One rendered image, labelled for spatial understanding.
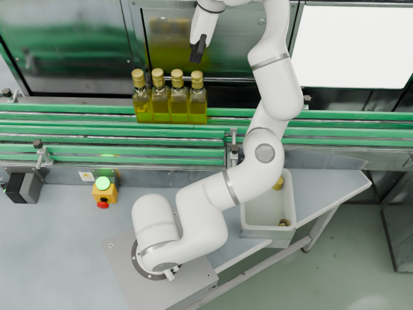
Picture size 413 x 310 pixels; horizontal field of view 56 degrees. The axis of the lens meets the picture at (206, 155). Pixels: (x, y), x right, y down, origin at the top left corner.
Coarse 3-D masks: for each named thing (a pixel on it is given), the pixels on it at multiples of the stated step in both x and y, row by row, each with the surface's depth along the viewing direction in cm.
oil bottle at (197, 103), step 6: (192, 90) 117; (204, 90) 118; (192, 96) 116; (198, 96) 116; (204, 96) 117; (192, 102) 117; (198, 102) 117; (204, 102) 117; (192, 108) 120; (198, 108) 120; (204, 108) 120; (192, 114) 122; (198, 114) 122; (204, 114) 122; (192, 120) 125; (198, 120) 125; (204, 120) 124
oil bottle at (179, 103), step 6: (186, 90) 118; (174, 96) 117; (180, 96) 117; (186, 96) 117; (174, 102) 118; (180, 102) 118; (186, 102) 118; (174, 108) 121; (180, 108) 121; (186, 108) 121; (174, 114) 123; (180, 114) 123; (186, 114) 123; (174, 120) 126; (180, 120) 125; (186, 120) 125
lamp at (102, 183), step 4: (96, 180) 128; (100, 180) 127; (104, 180) 127; (108, 180) 128; (96, 184) 127; (100, 184) 127; (104, 184) 127; (108, 184) 128; (100, 188) 127; (104, 188) 128
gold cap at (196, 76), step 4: (192, 72) 112; (196, 72) 112; (200, 72) 112; (192, 76) 111; (196, 76) 111; (200, 76) 111; (192, 80) 112; (196, 80) 111; (200, 80) 111; (192, 84) 113; (196, 84) 112; (200, 84) 113; (196, 88) 114; (200, 88) 114
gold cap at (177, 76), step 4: (172, 72) 112; (176, 72) 112; (180, 72) 112; (172, 76) 111; (176, 76) 111; (180, 76) 111; (172, 80) 113; (176, 80) 112; (180, 80) 112; (172, 84) 114; (176, 84) 113; (180, 84) 114
